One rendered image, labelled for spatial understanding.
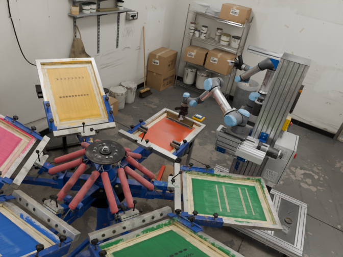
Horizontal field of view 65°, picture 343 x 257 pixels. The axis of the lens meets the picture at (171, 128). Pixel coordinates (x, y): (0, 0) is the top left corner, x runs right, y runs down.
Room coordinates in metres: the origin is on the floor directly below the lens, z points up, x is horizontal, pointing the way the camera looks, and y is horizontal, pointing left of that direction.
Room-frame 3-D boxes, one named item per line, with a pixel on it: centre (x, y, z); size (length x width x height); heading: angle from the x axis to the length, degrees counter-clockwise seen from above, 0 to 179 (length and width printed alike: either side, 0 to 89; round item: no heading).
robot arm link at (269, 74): (2.91, -0.94, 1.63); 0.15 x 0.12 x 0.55; 132
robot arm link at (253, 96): (2.83, -0.85, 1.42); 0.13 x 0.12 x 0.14; 132
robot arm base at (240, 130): (2.36, -0.66, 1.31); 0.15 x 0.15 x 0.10
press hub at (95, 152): (1.60, 0.47, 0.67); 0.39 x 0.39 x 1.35
